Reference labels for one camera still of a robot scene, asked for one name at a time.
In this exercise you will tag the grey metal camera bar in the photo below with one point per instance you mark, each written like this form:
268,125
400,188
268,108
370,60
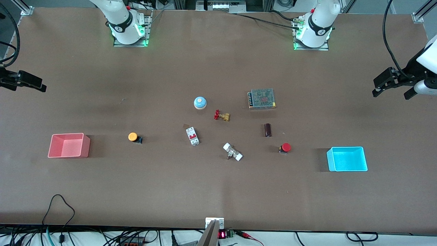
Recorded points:
209,235

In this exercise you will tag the metal mesh power supply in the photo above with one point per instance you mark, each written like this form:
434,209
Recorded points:
262,98

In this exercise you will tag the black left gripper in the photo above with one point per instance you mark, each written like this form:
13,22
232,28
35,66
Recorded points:
407,74

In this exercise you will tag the red mushroom push button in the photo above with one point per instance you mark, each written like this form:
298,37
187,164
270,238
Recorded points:
285,147

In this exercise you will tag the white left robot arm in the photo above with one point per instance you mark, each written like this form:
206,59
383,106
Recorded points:
321,20

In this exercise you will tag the blue dome push button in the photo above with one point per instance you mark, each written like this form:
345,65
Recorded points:
200,102

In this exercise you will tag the aluminium frame post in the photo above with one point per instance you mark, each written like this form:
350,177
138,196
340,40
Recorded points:
27,8
423,12

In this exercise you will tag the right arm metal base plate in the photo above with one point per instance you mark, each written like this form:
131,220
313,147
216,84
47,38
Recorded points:
147,27

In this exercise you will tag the red digit display module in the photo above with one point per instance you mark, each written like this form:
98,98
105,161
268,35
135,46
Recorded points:
225,234

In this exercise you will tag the yellow mushroom push button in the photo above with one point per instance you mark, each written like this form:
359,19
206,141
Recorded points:
134,137

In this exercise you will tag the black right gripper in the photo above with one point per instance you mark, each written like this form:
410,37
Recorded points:
7,79

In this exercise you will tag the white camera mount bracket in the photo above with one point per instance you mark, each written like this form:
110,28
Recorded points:
220,222

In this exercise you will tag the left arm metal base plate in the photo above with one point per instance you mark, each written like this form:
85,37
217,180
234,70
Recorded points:
324,48

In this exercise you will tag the dark brown cylinder capacitor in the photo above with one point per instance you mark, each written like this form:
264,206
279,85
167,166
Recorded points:
268,130

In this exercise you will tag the metal fitting white caps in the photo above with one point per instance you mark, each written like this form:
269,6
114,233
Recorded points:
233,152

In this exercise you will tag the pink plastic box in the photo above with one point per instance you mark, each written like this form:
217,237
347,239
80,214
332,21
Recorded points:
68,147

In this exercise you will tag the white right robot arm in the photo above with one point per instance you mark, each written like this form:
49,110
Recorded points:
120,20

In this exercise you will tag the rack device white lights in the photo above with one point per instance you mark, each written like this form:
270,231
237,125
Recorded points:
222,5

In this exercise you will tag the white circuit breaker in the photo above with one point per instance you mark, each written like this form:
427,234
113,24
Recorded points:
193,136

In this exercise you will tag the cyan plastic box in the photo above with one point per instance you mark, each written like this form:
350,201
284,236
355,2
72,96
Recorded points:
348,160

